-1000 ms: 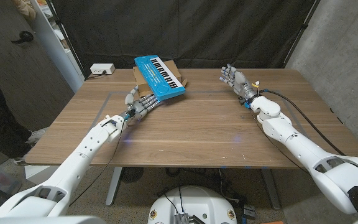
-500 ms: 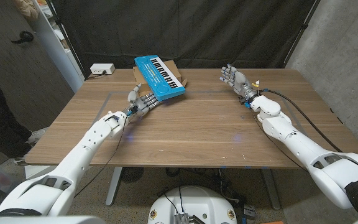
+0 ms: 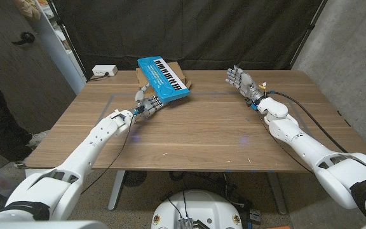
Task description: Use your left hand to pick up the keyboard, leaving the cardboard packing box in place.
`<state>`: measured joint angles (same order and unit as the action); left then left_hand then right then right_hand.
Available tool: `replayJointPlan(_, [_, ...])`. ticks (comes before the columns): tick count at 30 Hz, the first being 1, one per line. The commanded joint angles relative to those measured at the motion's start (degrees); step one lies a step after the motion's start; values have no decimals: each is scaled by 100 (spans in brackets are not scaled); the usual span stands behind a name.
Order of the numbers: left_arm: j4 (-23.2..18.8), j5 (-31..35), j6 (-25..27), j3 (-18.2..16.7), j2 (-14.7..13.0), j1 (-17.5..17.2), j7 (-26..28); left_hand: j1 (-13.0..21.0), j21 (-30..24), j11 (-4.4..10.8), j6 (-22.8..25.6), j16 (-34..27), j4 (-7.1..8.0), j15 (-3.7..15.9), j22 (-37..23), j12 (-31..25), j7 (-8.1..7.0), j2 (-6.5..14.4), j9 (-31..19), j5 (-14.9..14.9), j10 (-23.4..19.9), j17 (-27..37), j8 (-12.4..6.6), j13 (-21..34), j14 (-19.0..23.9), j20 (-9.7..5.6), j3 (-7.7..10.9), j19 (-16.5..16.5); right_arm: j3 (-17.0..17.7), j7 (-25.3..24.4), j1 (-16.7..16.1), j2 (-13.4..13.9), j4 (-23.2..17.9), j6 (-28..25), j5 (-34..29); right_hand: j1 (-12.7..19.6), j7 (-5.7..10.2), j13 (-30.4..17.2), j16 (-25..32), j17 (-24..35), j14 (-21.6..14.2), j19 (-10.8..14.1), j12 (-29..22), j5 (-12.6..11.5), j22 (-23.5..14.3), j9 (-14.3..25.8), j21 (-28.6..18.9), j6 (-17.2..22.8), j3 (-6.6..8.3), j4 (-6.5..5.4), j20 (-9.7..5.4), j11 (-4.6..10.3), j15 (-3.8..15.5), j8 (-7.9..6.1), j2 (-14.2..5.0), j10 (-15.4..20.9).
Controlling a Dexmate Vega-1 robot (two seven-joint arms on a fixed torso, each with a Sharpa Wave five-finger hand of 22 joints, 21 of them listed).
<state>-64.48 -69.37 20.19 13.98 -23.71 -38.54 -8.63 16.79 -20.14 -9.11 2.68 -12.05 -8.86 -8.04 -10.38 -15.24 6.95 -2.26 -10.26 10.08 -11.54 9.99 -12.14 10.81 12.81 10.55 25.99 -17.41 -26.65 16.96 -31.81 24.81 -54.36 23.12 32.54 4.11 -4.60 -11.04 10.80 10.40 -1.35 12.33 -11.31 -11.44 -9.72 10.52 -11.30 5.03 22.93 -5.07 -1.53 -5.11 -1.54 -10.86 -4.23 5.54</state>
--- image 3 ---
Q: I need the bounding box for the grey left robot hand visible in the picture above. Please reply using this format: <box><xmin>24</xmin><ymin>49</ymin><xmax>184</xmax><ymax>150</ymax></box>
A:
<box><xmin>131</xmin><ymin>82</ymin><xmax>165</xmax><ymax>123</ymax></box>

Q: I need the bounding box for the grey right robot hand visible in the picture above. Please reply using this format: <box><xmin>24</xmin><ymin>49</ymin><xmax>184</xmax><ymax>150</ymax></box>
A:
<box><xmin>225</xmin><ymin>65</ymin><xmax>266</xmax><ymax>106</ymax></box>

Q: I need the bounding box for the blue toy piano keyboard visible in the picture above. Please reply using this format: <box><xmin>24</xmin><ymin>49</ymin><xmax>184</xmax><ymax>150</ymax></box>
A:
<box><xmin>137</xmin><ymin>56</ymin><xmax>191</xmax><ymax>104</ymax></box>

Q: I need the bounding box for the cardboard packing box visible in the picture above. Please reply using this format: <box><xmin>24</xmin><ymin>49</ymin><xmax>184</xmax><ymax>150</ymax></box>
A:
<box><xmin>135</xmin><ymin>61</ymin><xmax>193</xmax><ymax>96</ymax></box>

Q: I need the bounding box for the white power strip box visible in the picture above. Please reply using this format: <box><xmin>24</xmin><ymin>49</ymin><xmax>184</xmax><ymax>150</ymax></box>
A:
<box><xmin>91</xmin><ymin>64</ymin><xmax>118</xmax><ymax>77</ymax></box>

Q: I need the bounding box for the white box under table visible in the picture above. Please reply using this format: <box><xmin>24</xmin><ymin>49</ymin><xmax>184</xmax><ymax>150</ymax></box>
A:
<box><xmin>25</xmin><ymin>168</ymin><xmax>50</xmax><ymax>179</ymax></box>

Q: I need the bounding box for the black backdrop curtain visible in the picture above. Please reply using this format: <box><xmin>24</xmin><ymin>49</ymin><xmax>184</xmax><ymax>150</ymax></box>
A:
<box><xmin>51</xmin><ymin>0</ymin><xmax>325</xmax><ymax>79</ymax></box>

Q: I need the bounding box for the round black floor fan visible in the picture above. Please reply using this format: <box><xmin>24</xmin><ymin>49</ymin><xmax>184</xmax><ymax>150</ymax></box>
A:
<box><xmin>122</xmin><ymin>170</ymin><xmax>148</xmax><ymax>188</ymax></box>

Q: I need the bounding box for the black backdrop stand pole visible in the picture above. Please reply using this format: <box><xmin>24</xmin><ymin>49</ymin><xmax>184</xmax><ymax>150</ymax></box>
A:
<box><xmin>289</xmin><ymin>0</ymin><xmax>329</xmax><ymax>69</ymax></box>
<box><xmin>46</xmin><ymin>0</ymin><xmax>90</xmax><ymax>80</ymax></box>

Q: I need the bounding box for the grey table leg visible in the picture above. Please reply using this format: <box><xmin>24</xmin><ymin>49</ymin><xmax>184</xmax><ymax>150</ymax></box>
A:
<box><xmin>107</xmin><ymin>170</ymin><xmax>126</xmax><ymax>211</ymax></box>
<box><xmin>267</xmin><ymin>171</ymin><xmax>288</xmax><ymax>216</ymax></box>

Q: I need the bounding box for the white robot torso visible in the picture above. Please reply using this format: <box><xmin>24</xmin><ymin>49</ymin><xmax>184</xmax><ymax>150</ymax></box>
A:
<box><xmin>151</xmin><ymin>190</ymin><xmax>243</xmax><ymax>229</ymax></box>

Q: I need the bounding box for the dark wooden door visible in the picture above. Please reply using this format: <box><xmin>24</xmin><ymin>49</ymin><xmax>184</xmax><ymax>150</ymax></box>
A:
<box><xmin>0</xmin><ymin>0</ymin><xmax>78</xmax><ymax>134</ymax></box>

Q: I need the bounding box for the grey heat sink module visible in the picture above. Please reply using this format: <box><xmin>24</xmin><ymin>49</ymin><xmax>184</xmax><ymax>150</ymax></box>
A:
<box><xmin>178</xmin><ymin>218</ymin><xmax>211</xmax><ymax>229</ymax></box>

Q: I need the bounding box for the person in beige jacket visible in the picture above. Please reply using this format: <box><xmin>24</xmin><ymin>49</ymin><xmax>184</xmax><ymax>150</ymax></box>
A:
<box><xmin>13</xmin><ymin>0</ymin><xmax>43</xmax><ymax>22</ymax></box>

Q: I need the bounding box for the thin black left arm wire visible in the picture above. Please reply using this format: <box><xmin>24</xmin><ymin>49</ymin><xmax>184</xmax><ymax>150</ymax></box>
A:
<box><xmin>81</xmin><ymin>114</ymin><xmax>136</xmax><ymax>195</ymax></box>

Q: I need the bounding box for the thin black arm wire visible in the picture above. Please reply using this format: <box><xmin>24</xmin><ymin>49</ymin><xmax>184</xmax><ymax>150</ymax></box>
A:
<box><xmin>257</xmin><ymin>111</ymin><xmax>314</xmax><ymax>174</ymax></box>
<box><xmin>81</xmin><ymin>114</ymin><xmax>136</xmax><ymax>195</ymax></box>

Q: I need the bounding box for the thin black right arm wire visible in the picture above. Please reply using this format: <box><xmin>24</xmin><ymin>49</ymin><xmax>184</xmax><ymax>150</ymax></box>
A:
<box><xmin>257</xmin><ymin>111</ymin><xmax>314</xmax><ymax>174</ymax></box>

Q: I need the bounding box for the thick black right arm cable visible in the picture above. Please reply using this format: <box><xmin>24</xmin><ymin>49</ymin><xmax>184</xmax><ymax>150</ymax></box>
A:
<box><xmin>270</xmin><ymin>90</ymin><xmax>349</xmax><ymax>153</ymax></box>

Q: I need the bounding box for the black door handle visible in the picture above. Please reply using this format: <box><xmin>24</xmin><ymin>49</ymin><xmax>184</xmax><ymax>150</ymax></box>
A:
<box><xmin>11</xmin><ymin>31</ymin><xmax>36</xmax><ymax>46</ymax></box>

